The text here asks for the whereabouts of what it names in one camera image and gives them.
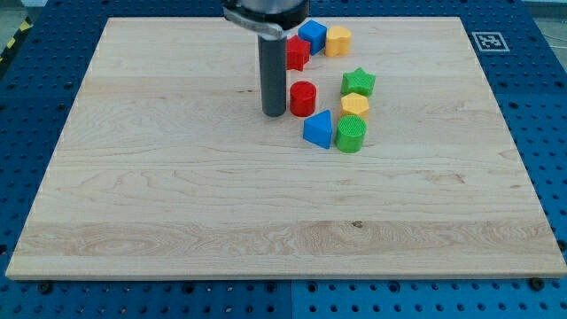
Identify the green star block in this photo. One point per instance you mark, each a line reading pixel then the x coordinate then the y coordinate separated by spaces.
pixel 358 81

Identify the black screw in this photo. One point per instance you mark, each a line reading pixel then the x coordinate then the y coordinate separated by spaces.
pixel 536 284
pixel 44 287

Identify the black screw right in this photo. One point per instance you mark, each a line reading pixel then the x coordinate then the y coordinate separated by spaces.
pixel 536 284

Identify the green cylinder block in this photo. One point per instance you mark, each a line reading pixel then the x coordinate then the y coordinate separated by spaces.
pixel 351 131

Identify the wooden board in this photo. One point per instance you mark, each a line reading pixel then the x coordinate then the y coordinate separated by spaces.
pixel 167 169

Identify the red star block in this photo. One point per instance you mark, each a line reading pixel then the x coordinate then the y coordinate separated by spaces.
pixel 298 53

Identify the white fiducial marker tag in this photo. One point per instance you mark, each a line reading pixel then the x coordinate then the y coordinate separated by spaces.
pixel 488 41

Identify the blue triangle block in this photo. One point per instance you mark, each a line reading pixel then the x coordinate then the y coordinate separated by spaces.
pixel 318 129

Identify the red cylinder block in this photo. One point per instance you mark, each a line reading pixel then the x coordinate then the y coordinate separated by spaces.
pixel 303 96

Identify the blue cube block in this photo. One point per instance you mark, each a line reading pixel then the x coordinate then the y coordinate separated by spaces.
pixel 315 33

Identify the black screw left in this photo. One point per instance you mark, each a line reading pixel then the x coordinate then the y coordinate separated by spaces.
pixel 44 287

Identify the yellow hexagon block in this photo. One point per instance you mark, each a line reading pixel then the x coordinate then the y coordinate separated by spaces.
pixel 354 104

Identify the yellow heart block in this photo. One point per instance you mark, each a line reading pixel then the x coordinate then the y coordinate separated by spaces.
pixel 338 41

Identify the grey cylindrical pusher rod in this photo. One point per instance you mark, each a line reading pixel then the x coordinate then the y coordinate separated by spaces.
pixel 272 67

